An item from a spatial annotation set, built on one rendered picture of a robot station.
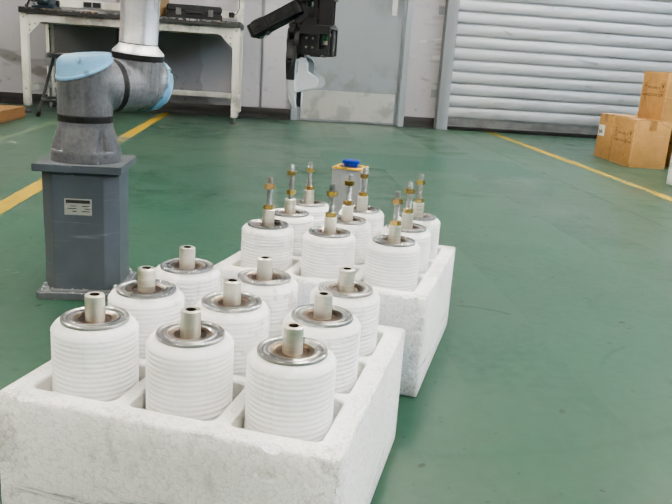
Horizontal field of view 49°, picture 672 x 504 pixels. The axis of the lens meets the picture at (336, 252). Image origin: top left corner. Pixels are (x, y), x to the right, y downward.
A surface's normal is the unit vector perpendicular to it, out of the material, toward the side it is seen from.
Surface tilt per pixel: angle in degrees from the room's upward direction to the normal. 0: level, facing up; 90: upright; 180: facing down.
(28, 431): 90
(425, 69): 90
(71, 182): 90
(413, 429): 0
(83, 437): 90
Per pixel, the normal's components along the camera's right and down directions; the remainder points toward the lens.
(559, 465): 0.07, -0.96
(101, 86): 0.80, 0.21
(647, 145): 0.06, 0.26
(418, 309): -0.28, 0.23
